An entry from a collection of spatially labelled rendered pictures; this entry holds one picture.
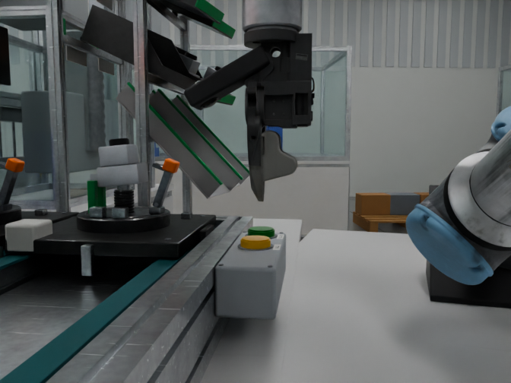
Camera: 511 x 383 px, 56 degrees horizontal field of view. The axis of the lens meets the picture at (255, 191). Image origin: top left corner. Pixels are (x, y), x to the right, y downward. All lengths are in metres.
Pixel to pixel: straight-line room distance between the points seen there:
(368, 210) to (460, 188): 5.74
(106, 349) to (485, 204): 0.39
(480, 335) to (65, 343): 0.49
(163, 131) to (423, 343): 0.61
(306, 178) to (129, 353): 4.42
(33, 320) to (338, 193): 4.37
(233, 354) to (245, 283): 0.08
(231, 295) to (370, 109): 9.15
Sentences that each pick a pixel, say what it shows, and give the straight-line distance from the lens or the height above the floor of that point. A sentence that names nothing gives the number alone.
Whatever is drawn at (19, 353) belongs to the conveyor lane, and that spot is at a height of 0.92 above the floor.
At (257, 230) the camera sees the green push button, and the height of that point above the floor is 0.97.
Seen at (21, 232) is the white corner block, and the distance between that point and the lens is 0.71.
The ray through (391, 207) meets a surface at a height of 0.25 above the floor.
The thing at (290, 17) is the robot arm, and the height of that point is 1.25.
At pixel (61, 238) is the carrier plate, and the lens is 0.70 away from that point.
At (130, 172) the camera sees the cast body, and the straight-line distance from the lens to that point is 0.74.
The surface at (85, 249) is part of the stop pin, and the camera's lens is 0.66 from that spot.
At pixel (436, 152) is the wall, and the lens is 10.08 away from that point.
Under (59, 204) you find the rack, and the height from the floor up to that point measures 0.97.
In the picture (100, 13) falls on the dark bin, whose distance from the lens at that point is 1.06.
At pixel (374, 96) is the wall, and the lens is 9.67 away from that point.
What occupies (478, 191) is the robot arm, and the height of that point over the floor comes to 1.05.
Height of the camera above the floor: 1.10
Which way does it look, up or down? 6 degrees down
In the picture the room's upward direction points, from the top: straight up
